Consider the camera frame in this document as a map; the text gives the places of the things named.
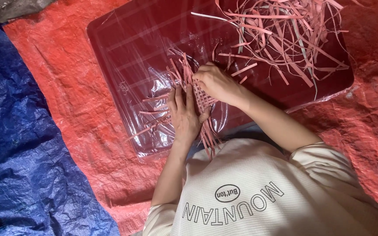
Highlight blue woven tarp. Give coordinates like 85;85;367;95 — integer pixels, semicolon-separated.
0;23;121;236

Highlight orange woven tarp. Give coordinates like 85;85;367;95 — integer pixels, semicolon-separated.
2;0;378;236

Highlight woven pink strip mat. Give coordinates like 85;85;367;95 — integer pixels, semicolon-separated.
124;52;225;161

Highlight person's blue grey trousers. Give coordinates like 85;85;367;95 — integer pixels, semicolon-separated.
186;123;276;158

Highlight person's left hand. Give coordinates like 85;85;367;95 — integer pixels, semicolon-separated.
167;83;213;145

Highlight person's right hand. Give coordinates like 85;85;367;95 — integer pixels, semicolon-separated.
192;62;248;108

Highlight grey tarp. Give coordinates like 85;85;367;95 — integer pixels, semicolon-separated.
0;0;57;31

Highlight dark red plastic-wrapped tray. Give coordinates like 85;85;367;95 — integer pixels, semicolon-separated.
86;0;355;162

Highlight pile of loose pink strips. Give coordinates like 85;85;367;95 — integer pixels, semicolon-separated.
190;0;364;101

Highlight long single pink strip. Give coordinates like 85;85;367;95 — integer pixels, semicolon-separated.
231;62;258;77

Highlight person's cream printed shirt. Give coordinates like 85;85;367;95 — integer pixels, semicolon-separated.
142;138;378;236

